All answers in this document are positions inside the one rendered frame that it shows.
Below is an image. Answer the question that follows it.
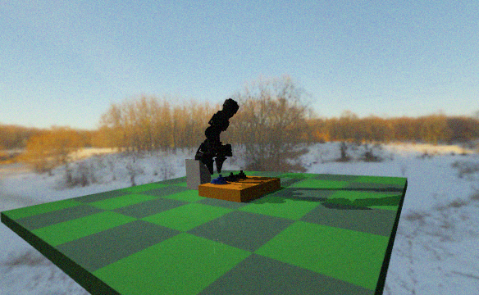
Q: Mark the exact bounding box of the orange rectangular block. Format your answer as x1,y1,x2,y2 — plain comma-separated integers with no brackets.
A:
198,170,281,202

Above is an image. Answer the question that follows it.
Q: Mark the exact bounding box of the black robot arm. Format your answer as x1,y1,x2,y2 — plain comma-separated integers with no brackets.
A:
196,98,239,156

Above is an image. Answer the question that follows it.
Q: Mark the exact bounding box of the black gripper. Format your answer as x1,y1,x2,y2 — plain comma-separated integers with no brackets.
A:
195,140,232,175

